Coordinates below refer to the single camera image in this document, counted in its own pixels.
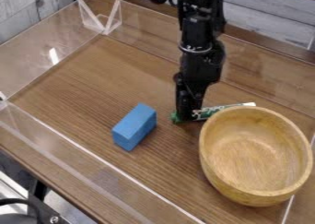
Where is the blue rectangular block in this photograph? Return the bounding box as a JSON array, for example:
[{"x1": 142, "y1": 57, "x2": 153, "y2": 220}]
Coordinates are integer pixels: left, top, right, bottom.
[{"x1": 112, "y1": 103, "x2": 157, "y2": 151}]

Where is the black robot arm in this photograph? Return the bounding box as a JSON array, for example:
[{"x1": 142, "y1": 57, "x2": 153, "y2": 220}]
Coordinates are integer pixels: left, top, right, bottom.
[{"x1": 150, "y1": 0, "x2": 226, "y2": 122}]

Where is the black cable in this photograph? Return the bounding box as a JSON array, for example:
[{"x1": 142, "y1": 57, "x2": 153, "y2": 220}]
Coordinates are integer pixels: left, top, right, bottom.
[{"x1": 0, "y1": 195, "x2": 45, "y2": 224}]

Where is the green whiteboard marker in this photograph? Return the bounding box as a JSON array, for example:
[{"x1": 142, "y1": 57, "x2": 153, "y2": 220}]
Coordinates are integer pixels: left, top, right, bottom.
[{"x1": 169, "y1": 101, "x2": 257, "y2": 124}]

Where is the clear acrylic corner bracket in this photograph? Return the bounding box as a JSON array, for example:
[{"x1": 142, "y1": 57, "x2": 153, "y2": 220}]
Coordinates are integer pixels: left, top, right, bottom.
[{"x1": 77, "y1": 0, "x2": 121, "y2": 36}]

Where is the black metal table frame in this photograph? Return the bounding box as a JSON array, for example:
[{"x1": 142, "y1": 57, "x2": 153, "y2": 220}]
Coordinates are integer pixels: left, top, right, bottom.
[{"x1": 0, "y1": 150, "x2": 72, "y2": 224}]

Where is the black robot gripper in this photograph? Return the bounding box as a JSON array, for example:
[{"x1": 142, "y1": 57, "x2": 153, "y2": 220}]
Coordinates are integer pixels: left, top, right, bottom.
[{"x1": 174, "y1": 41, "x2": 225, "y2": 121}]

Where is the brown wooden bowl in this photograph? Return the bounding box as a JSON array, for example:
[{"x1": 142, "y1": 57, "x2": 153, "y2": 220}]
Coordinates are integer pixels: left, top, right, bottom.
[{"x1": 198, "y1": 106, "x2": 313, "y2": 206}]

